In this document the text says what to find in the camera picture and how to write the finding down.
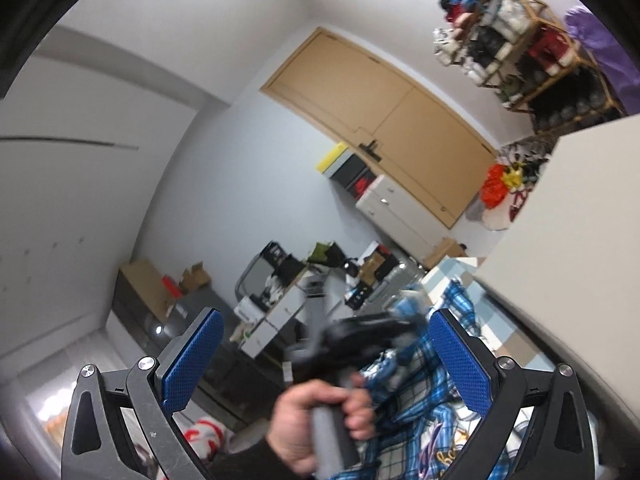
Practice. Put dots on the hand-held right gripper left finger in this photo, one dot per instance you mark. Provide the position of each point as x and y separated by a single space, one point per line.
192 360

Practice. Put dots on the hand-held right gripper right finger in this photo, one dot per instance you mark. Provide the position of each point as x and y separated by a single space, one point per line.
457 355

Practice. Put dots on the blue plaid shirt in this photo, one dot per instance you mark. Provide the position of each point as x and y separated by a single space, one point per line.
400 410

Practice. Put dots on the person's left hand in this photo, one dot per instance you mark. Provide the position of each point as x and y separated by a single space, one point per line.
292 425

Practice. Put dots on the black plastic basket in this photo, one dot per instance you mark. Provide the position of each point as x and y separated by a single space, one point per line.
357 299

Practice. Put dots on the brown white checkered bed sheet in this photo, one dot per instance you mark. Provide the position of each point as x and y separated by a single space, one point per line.
500 330

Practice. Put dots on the dark grey refrigerator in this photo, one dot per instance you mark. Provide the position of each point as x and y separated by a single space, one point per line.
145 320

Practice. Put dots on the white desk with drawers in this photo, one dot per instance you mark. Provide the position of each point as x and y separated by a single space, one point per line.
280 310

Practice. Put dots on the brown black box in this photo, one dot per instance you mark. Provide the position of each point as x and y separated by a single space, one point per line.
375 267

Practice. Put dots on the red white cloth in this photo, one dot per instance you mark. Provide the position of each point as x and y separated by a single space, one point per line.
205 437

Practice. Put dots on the small open cardboard box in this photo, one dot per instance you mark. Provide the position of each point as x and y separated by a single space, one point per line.
196 277

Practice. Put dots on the green black bag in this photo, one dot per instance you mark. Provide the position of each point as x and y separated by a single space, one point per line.
325 254

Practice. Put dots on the large cardboard box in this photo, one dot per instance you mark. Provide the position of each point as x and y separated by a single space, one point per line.
142 285

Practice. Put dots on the silver suitcase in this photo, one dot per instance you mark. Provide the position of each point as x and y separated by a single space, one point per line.
407 272

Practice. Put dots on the flat cardboard box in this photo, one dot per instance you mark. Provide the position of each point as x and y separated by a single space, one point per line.
442 252

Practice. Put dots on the white cabinet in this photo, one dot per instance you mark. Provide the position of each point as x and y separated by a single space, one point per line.
395 210

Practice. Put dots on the white round rug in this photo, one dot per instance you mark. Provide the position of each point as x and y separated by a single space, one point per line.
492 220

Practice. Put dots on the black box with red print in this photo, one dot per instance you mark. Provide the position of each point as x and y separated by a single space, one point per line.
361 187

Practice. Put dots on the grey bed headboard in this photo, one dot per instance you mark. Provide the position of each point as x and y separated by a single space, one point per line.
575 235

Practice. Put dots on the orange bag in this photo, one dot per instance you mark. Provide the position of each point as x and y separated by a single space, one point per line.
495 187

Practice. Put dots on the pair of yellow shoes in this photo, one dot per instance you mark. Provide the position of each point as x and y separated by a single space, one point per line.
512 176

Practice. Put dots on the heap of shoes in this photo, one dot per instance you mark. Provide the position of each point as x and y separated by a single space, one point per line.
530 157

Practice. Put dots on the wooden door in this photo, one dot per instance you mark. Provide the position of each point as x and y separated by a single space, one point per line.
400 125

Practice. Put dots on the wooden shoe rack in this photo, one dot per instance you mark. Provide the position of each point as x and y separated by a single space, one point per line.
555 83

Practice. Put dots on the purple garment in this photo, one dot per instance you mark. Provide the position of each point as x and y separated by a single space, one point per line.
605 55

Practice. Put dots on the rows of shoes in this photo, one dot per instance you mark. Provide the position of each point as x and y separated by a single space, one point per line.
500 10

